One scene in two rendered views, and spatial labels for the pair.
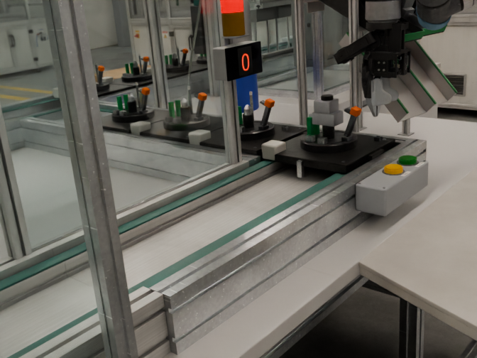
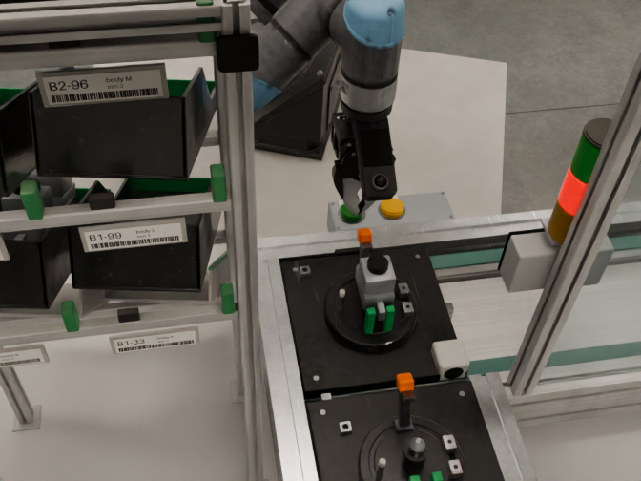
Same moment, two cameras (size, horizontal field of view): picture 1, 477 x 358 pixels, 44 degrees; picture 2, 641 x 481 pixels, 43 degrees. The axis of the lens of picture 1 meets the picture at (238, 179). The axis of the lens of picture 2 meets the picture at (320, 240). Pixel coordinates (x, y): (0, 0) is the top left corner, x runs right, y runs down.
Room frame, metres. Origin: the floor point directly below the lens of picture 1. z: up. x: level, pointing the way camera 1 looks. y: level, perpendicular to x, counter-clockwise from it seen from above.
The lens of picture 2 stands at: (2.04, 0.13, 1.97)
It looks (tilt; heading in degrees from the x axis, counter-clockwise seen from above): 49 degrees down; 216
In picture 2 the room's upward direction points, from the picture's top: 4 degrees clockwise
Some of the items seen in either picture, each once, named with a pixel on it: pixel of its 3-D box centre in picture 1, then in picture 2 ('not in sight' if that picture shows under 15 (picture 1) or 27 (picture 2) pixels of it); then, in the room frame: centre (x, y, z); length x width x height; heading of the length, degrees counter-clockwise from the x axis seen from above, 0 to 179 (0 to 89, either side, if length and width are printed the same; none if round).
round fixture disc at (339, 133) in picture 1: (329, 140); (370, 309); (1.41, -0.23, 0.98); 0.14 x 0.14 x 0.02
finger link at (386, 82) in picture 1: (385, 96); (347, 185); (1.32, -0.35, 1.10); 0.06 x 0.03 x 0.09; 49
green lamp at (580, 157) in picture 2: not in sight; (599, 154); (1.34, -0.02, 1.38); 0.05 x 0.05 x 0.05
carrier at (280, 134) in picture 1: (248, 118); (414, 455); (1.58, -0.04, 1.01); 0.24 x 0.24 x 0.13; 48
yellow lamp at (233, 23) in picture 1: (233, 23); (573, 217); (1.34, -0.02, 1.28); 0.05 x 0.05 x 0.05
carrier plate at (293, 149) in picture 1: (329, 148); (369, 317); (1.41, -0.23, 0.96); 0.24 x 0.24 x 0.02; 48
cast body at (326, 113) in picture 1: (324, 109); (377, 282); (1.42, -0.22, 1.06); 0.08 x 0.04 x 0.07; 49
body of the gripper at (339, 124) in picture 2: (385, 49); (361, 128); (1.31, -0.34, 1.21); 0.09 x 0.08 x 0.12; 49
